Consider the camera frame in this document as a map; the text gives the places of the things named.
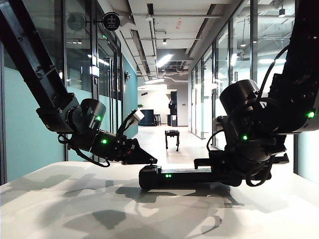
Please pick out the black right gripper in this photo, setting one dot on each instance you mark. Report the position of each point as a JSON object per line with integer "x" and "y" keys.
{"x": 239, "y": 166}

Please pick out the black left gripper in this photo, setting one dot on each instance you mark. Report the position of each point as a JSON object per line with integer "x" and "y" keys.
{"x": 109, "y": 147}

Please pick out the black handheld remote control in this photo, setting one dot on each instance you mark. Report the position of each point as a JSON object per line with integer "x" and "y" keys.
{"x": 184, "y": 178}

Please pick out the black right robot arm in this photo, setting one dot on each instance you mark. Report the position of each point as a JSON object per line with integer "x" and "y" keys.
{"x": 299, "y": 74}

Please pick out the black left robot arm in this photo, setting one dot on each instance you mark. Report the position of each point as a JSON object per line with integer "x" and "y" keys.
{"x": 37, "y": 64}

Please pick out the black quadruped robot dog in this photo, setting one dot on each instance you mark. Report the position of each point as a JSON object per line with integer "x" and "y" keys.
{"x": 172, "y": 134}

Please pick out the dark teal counter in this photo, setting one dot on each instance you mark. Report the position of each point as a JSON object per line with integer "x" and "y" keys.
{"x": 149, "y": 119}

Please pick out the dark bar stool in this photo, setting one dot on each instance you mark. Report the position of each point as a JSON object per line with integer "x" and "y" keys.
{"x": 157, "y": 119}

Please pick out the small green plant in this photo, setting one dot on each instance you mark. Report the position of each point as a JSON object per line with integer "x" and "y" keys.
{"x": 140, "y": 106}

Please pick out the short linear ceiling light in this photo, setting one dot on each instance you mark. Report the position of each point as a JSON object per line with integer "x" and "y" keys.
{"x": 154, "y": 81}

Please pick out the glowing white door sign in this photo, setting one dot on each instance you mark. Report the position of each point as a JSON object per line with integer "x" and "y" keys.
{"x": 213, "y": 85}

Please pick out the blue white door sign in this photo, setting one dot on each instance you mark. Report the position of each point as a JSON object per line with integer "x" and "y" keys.
{"x": 95, "y": 70}

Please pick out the long linear ceiling light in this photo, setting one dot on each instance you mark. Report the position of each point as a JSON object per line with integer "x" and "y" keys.
{"x": 164, "y": 60}

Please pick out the round black hanging sign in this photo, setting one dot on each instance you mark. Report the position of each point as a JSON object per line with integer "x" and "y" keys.
{"x": 111, "y": 21}

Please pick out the black pendant lamp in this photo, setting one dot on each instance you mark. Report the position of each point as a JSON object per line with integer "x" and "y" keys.
{"x": 281, "y": 12}

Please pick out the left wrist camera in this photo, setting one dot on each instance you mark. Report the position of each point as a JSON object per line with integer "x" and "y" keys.
{"x": 135, "y": 115}

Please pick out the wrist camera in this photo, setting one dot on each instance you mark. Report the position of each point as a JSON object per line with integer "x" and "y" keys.
{"x": 135, "y": 115}
{"x": 218, "y": 123}

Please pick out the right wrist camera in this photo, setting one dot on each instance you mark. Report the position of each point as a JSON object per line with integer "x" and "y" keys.
{"x": 218, "y": 123}

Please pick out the black wall lamp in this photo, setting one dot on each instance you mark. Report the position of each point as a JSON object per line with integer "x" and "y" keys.
{"x": 127, "y": 75}

